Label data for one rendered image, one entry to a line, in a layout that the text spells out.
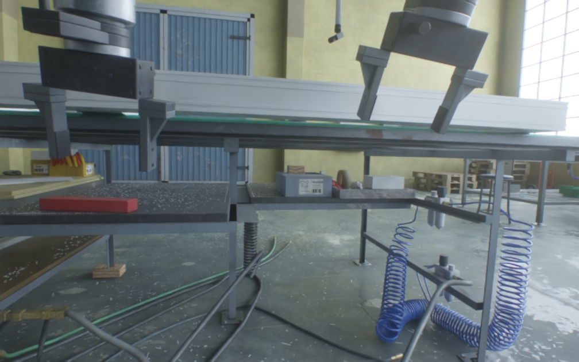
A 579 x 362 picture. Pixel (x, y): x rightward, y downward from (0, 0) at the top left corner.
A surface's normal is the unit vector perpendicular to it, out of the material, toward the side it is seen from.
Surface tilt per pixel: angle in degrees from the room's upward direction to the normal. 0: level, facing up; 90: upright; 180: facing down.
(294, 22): 90
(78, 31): 102
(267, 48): 90
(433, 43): 113
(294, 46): 90
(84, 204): 90
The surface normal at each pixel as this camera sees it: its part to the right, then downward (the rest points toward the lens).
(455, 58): 0.08, 0.48
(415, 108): 0.18, 0.09
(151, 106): -0.04, 0.31
